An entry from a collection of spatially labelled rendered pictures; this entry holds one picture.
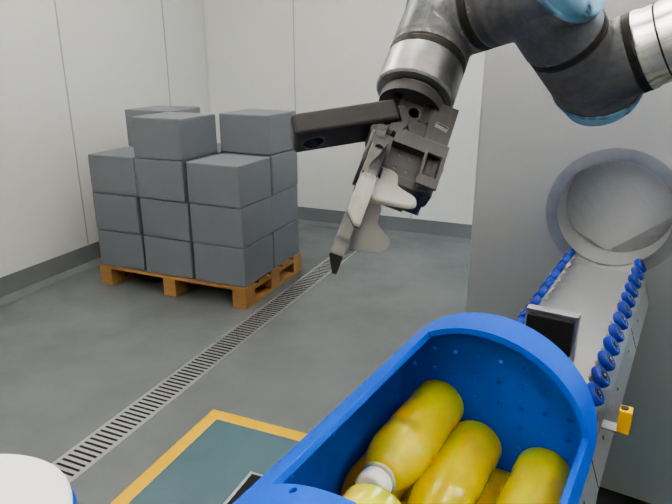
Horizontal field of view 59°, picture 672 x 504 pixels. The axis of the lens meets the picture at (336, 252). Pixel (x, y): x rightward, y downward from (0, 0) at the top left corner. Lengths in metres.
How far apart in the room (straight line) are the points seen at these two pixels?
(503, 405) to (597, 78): 0.43
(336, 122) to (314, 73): 4.95
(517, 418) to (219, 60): 5.46
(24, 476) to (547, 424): 0.69
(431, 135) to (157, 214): 3.51
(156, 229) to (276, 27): 2.44
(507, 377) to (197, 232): 3.23
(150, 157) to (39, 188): 0.98
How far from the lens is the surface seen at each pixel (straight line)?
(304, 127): 0.63
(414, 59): 0.66
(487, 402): 0.87
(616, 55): 0.73
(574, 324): 1.24
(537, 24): 0.67
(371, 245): 0.67
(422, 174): 0.61
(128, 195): 4.21
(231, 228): 3.76
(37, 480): 0.91
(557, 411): 0.85
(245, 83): 5.93
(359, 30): 5.42
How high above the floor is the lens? 1.56
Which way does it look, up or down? 18 degrees down
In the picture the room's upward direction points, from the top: straight up
